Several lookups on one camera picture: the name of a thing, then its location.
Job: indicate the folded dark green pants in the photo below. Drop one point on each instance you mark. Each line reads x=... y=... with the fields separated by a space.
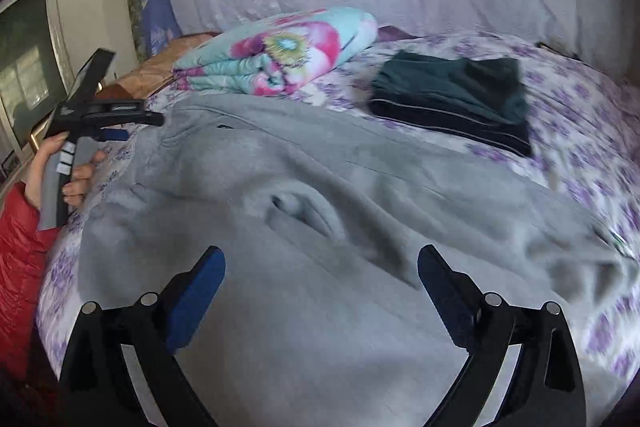
x=450 y=92

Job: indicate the orange cloth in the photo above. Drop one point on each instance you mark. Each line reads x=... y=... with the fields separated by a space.
x=150 y=72

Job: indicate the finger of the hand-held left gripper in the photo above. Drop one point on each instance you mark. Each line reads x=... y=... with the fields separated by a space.
x=154 y=118
x=114 y=135

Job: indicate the folded floral blanket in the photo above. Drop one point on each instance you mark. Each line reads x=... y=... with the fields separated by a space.
x=280 y=52

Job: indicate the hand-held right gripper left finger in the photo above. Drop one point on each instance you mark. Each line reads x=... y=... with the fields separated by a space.
x=200 y=297

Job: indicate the person's left hand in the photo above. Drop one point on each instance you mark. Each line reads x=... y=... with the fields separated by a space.
x=35 y=177

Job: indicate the grey knitted sweater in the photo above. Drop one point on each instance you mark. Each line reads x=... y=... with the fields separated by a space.
x=300 y=187

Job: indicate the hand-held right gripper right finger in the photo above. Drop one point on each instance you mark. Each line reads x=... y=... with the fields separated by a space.
x=445 y=297

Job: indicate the purple floral bed sheet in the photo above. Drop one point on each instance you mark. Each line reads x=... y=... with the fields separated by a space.
x=575 y=147

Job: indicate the person's left forearm red sleeve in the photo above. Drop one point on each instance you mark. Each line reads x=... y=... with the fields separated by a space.
x=20 y=267

